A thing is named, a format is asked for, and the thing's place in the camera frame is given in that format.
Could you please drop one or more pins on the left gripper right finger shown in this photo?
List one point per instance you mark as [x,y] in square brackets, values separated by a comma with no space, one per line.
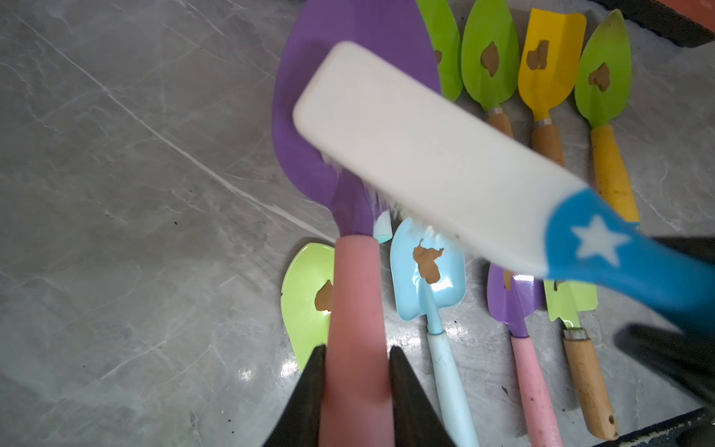
[415,420]

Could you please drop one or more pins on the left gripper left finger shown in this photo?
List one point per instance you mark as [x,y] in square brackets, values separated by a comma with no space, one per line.
[299,424]

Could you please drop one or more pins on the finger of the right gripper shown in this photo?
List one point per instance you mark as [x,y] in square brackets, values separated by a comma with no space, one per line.
[675,277]

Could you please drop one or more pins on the lime trowel wooden handle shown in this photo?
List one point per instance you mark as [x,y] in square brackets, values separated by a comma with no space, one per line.
[565,301]
[305,307]

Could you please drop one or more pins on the white brush blue handle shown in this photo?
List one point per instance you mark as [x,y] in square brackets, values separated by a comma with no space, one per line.
[442,165]

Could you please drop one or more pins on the red plastic tool case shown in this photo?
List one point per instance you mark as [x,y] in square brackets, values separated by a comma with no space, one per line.
[685,23]

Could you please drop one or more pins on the blue trowel blue handle front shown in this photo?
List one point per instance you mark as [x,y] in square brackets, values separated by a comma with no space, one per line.
[428,273]

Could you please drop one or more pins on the purple trowel pink handle front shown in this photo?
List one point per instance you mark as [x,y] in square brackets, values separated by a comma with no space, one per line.
[511,299]

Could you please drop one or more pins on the green trowel yellow handle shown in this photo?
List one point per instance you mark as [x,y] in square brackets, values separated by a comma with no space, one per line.
[602,92]

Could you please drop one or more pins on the yellow trowel wooden handle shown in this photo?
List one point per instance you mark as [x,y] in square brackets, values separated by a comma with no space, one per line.
[548,72]

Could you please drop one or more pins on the green trowel wooden handle right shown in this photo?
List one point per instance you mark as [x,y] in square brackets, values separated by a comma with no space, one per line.
[490,58]

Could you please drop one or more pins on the green trowel wooden handle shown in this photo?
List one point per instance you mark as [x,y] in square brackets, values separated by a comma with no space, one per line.
[490,58]
[446,43]

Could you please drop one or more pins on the green trowel wooden handle left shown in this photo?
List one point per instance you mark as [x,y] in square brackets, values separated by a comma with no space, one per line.
[446,43]

